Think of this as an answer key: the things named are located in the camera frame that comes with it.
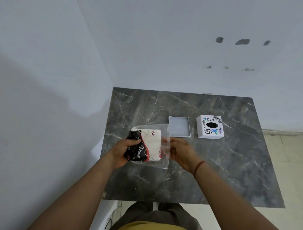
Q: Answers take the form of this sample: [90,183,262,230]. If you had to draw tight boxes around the person's left hand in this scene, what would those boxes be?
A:
[109,139,141,169]

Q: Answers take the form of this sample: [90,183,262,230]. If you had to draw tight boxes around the person's right hand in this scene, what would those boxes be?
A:
[162,137,206,175]

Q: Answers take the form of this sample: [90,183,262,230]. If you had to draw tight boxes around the printed plastic tissue packet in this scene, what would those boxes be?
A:
[123,124,171,169]

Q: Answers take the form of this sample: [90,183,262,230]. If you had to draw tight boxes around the person's right forearm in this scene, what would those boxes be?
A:
[194,162,280,230]

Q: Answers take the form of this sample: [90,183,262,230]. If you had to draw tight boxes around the person's left forearm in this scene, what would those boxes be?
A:
[27,152,119,230]

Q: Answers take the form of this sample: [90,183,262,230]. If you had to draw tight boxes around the white open box lid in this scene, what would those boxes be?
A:
[168,116,191,138]

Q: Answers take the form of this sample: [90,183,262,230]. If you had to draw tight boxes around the white box with stickers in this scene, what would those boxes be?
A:
[196,114,224,139]

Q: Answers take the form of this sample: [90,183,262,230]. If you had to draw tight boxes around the dark grey trousers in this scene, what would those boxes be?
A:
[110,201,202,230]

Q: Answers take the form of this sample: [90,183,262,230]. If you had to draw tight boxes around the yellow shirt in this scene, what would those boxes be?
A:
[118,221,188,230]

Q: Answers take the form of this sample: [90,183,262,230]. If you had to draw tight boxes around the red thread wrist bracelet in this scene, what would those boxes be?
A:
[193,160,206,179]

